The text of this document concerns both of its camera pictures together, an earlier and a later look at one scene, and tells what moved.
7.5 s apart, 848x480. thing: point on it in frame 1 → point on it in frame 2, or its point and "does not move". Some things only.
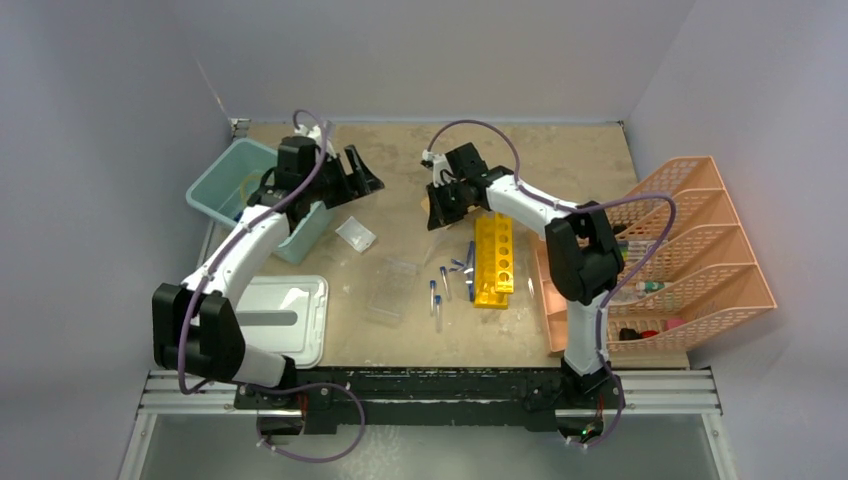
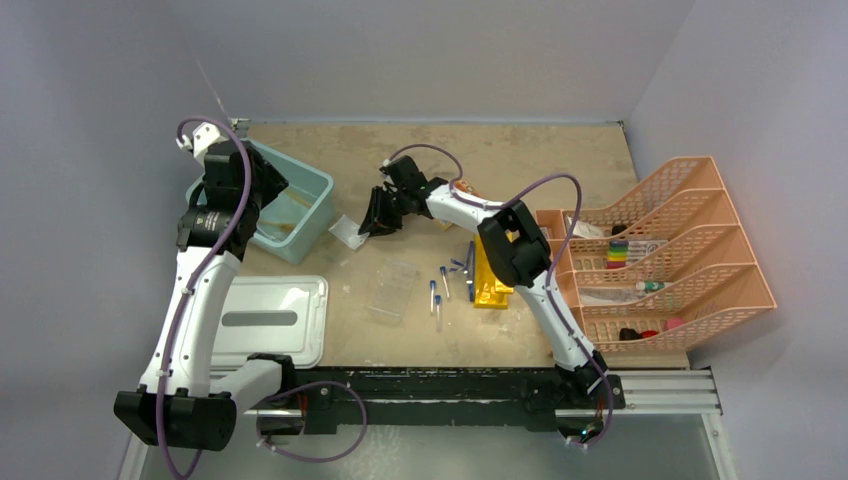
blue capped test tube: x=433 y=285 does not move
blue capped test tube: x=444 y=276 does not move
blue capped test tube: x=438 y=302 does not move
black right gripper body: x=451 y=200 → x=400 y=202
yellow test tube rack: x=494 y=277 does not move
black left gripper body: x=317 y=188 → x=268 y=183
